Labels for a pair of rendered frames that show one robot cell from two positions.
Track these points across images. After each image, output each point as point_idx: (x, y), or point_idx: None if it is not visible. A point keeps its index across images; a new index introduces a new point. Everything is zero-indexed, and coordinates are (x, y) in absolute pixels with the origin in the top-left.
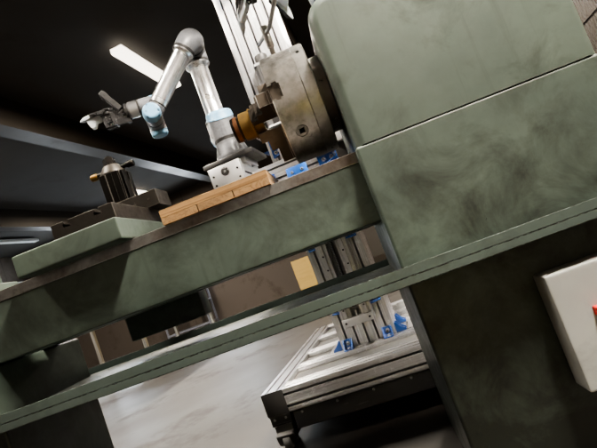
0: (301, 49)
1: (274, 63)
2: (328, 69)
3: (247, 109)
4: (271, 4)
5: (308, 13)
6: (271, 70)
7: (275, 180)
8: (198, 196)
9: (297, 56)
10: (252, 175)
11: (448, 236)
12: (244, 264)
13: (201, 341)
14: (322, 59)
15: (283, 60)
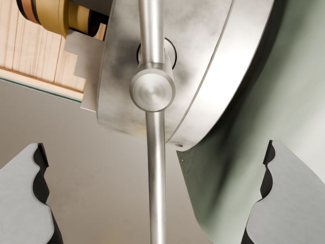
0: (189, 147)
1: (126, 132)
2: (181, 168)
3: (62, 26)
4: (248, 217)
5: (206, 231)
6: (116, 132)
7: (103, 40)
8: (11, 78)
9: (170, 146)
10: (75, 97)
11: None
12: None
13: (43, 92)
14: (184, 172)
15: (145, 139)
